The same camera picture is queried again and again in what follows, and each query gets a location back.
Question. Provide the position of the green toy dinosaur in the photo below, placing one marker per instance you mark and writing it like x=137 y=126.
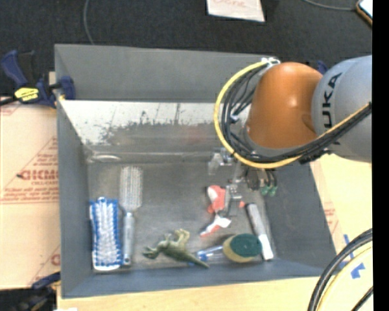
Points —
x=175 y=249

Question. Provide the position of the clear tube with blue cap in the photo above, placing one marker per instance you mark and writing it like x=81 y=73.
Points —
x=209 y=253

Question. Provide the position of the green and yellow round sponge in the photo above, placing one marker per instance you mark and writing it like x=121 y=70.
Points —
x=243 y=246

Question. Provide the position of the red and white plastic toy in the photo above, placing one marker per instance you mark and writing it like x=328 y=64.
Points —
x=216 y=196

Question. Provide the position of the grey metal bin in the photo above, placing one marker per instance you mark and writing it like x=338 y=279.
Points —
x=168 y=186

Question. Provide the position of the blue and white scrub brush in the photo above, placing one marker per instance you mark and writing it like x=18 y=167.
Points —
x=105 y=235

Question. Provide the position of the brown cardboard board, red print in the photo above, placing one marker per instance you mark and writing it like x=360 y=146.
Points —
x=26 y=206

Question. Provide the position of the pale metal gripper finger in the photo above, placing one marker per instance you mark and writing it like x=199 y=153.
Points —
x=238 y=206
x=229 y=202

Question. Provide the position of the white marker pen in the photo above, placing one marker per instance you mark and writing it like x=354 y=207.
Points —
x=259 y=228

